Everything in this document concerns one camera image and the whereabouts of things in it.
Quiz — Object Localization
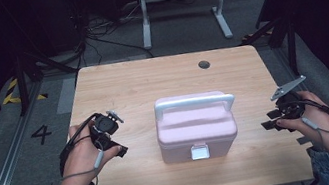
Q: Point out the person's left hand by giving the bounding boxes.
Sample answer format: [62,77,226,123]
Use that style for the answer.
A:
[48,115,129,185]

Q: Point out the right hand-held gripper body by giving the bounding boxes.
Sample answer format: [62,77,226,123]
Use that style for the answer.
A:
[266,74,315,124]

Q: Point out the grey cable of gripper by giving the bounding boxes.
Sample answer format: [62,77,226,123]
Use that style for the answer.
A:
[54,132,112,185]
[300,112,329,148]

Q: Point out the grey cable of right gripper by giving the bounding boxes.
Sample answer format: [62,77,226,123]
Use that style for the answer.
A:
[300,112,329,148]

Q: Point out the black floor cables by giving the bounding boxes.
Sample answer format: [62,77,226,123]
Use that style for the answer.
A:
[67,0,155,71]

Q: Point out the pink storage box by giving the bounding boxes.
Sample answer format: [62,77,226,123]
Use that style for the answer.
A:
[150,85,246,168]

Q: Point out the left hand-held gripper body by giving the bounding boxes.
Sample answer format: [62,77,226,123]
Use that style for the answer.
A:
[86,108,129,154]

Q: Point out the yellow black floor tape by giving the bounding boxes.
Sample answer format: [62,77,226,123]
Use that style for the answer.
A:
[0,72,50,107]

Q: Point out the person's right hand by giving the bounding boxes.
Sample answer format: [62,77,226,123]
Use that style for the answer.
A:
[271,85,329,163]

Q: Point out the grey cable of left gripper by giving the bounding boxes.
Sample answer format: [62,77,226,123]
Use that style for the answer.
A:
[54,132,112,185]

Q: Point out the black wrist strap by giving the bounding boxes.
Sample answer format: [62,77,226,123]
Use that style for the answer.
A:
[280,94,329,147]
[51,111,110,179]

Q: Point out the white metal table frame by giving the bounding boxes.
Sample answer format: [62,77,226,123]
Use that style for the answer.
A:
[135,0,240,54]

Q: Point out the black metal stand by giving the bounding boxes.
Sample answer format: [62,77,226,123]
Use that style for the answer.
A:
[9,43,85,118]
[235,6,304,85]

